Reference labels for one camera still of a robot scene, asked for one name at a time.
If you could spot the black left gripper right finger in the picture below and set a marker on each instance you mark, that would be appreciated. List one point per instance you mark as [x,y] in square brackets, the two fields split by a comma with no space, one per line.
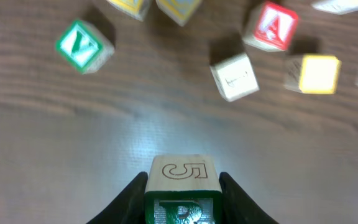
[238,206]

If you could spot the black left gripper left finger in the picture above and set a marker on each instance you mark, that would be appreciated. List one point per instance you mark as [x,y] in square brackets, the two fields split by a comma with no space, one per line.
[128,206]

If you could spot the green R letter block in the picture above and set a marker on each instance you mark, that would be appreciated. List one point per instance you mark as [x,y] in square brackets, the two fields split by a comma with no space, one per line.
[183,189]

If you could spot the wooden block number 1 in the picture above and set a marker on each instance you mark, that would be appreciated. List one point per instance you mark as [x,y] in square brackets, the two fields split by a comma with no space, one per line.
[235,77]

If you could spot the yellow S letter block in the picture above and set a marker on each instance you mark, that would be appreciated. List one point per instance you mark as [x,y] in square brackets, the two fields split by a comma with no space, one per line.
[312,74]

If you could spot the green V letter block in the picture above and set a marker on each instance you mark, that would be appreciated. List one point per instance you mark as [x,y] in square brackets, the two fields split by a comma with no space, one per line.
[84,47]

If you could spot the red A letter block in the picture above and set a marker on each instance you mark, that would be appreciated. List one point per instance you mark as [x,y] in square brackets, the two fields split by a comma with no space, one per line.
[271,27]

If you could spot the yellow K letter block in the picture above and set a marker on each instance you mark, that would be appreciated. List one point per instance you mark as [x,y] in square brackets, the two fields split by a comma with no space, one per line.
[137,9]

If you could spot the yellow C letter block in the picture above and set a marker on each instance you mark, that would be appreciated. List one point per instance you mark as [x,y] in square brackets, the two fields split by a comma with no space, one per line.
[179,10]

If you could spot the yellow O block upper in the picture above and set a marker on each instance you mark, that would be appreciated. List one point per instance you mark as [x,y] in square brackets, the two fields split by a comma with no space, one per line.
[339,7]

